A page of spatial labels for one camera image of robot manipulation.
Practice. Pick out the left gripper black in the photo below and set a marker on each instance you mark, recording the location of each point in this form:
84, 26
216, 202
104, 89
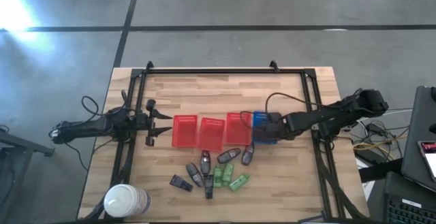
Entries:
143, 122

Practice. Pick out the black metal stand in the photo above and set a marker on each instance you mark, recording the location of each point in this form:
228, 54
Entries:
20, 144

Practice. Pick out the green travel toiletry bottle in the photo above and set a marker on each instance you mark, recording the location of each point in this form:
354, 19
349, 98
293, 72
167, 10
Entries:
228, 174
239, 182
217, 175

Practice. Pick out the black power brick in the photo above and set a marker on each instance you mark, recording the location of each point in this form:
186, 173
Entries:
366, 156

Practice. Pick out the smartphone with lit screen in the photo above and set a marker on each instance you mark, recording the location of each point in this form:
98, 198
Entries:
430, 156

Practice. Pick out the red plastic mesh basket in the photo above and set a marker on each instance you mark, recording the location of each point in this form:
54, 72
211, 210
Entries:
184, 132
236, 132
211, 135

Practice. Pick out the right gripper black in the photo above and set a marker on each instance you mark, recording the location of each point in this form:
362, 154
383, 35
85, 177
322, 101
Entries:
276, 127

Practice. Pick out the blue plastic mesh basket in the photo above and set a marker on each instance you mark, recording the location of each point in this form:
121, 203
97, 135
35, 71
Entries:
259, 116

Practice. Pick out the black aluminium table frame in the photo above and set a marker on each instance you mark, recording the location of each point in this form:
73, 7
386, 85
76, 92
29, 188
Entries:
221, 71

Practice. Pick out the black power adapter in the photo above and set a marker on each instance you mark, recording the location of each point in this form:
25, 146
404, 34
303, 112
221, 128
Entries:
374, 128

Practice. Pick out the black travel toiletry tube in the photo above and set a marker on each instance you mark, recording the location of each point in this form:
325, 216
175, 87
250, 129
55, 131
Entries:
180, 183
208, 186

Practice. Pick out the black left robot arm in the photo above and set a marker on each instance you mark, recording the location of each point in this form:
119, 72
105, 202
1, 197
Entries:
85, 128

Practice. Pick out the grey travel toiletry bottle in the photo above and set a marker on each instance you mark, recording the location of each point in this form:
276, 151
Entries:
248, 154
229, 155
205, 161
194, 174

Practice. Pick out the white round canister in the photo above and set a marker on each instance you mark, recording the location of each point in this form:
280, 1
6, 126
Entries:
126, 200

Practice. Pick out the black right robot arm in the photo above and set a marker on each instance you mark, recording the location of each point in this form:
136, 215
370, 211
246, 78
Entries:
316, 116

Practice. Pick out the grey laptop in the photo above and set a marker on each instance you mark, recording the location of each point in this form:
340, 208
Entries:
419, 122

